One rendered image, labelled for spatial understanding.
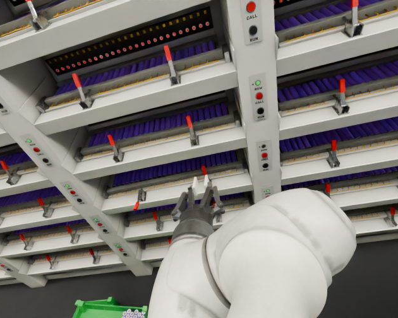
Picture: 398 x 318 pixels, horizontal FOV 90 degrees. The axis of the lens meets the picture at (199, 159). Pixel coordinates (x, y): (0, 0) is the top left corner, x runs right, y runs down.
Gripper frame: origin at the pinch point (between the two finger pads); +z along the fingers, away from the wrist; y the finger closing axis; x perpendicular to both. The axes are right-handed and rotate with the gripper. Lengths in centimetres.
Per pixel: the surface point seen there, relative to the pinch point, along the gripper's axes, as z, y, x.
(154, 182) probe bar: 15.6, -21.0, -3.5
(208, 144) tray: 6.5, 4.2, 9.9
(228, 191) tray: 11.5, 6.9, -11.0
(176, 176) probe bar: 15.9, -11.8, -3.3
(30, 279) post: 20, -117, -53
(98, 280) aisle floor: 22, -77, -62
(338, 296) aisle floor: 5, 42, -65
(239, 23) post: -0.1, 18.1, 37.9
